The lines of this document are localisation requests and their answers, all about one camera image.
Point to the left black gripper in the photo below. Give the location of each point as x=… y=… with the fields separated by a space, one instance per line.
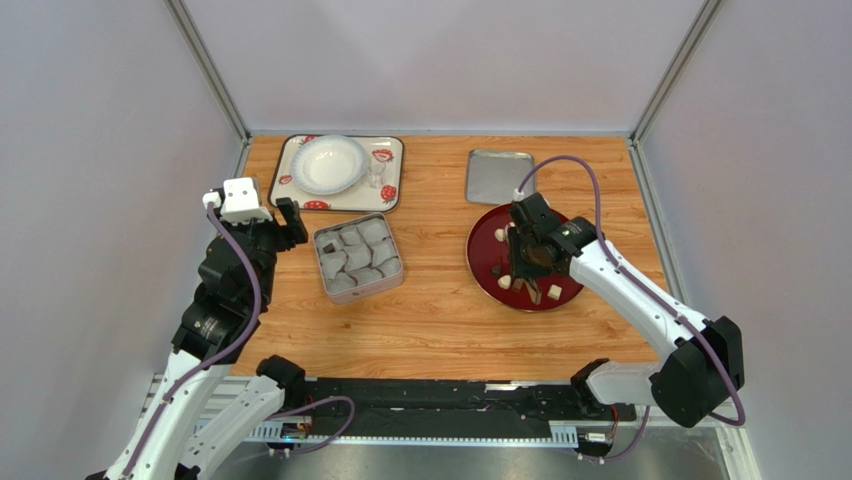
x=295 y=231

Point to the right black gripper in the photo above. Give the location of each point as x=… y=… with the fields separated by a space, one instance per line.
x=527 y=259

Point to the metal tongs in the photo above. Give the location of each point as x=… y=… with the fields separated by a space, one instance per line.
x=534 y=291

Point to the red round plate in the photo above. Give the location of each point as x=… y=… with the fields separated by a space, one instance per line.
x=488 y=260

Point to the square chocolate tin box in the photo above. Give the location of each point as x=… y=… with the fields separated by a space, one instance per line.
x=366 y=261

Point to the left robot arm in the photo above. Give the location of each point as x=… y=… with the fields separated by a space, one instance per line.
x=237 y=279

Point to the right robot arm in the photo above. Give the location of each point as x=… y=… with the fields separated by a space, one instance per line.
x=700 y=362

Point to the white cube chocolate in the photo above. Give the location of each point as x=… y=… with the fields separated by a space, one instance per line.
x=554 y=292

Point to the white ceramic bowl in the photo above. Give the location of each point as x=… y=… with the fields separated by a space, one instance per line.
x=328 y=165

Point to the strawberry pattern square tray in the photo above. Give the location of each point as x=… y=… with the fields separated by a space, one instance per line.
x=358 y=198

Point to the silver tin lid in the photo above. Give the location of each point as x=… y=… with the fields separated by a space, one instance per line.
x=492 y=176

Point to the small clear glass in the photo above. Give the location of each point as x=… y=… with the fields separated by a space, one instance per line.
x=375 y=175

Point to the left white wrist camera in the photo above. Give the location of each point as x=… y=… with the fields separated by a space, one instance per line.
x=238 y=202

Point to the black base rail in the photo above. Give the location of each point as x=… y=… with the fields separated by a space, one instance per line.
x=450 y=413

